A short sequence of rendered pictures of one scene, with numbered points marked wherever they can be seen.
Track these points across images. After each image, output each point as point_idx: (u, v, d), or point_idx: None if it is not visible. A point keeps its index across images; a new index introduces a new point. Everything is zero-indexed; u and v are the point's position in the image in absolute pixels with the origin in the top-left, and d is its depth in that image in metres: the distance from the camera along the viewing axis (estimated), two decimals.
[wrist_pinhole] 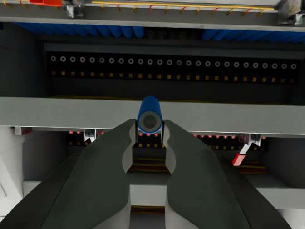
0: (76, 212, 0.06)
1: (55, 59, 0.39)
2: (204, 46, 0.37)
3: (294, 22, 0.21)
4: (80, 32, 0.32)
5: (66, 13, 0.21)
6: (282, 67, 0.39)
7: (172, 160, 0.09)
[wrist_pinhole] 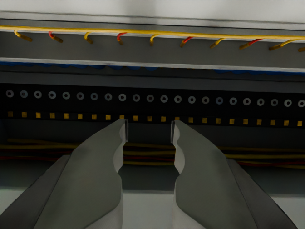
0: (68, 214, 0.06)
1: None
2: (216, 78, 0.25)
3: None
4: (18, 64, 0.20)
5: None
6: None
7: (181, 160, 0.09)
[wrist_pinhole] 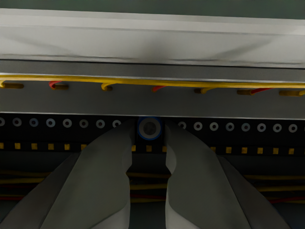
0: (76, 212, 0.06)
1: None
2: None
3: None
4: None
5: None
6: None
7: (173, 160, 0.09)
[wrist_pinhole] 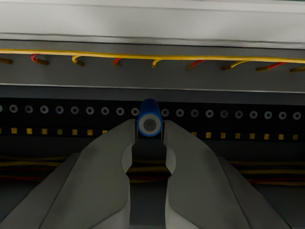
0: (76, 212, 0.06)
1: None
2: (189, 90, 0.23)
3: None
4: None
5: None
6: None
7: (173, 160, 0.09)
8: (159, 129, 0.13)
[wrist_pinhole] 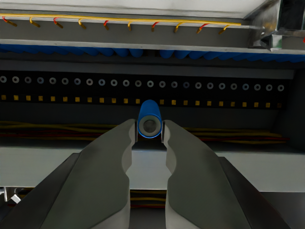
0: (76, 212, 0.06)
1: None
2: (168, 64, 0.29)
3: (270, 46, 0.14)
4: None
5: None
6: (266, 88, 0.32)
7: (173, 160, 0.09)
8: None
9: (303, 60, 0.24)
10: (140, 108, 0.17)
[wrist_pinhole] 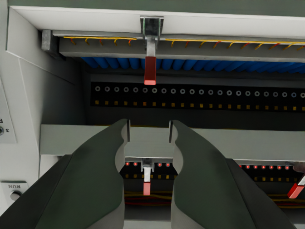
0: (70, 213, 0.06)
1: (99, 89, 0.40)
2: (246, 77, 0.38)
3: None
4: (135, 66, 0.34)
5: (148, 47, 0.23)
6: None
7: (179, 160, 0.09)
8: None
9: None
10: (238, 67, 0.35)
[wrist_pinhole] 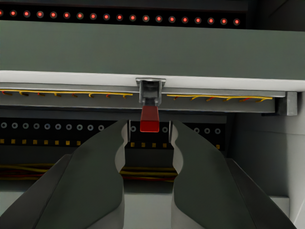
0: (70, 213, 0.06)
1: None
2: (113, 111, 0.33)
3: None
4: None
5: None
6: (204, 131, 0.36)
7: (179, 160, 0.09)
8: None
9: None
10: None
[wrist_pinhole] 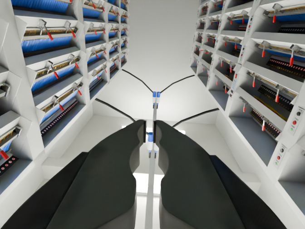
0: (83, 211, 0.06)
1: None
2: None
3: None
4: None
5: None
6: None
7: (165, 160, 0.09)
8: None
9: None
10: None
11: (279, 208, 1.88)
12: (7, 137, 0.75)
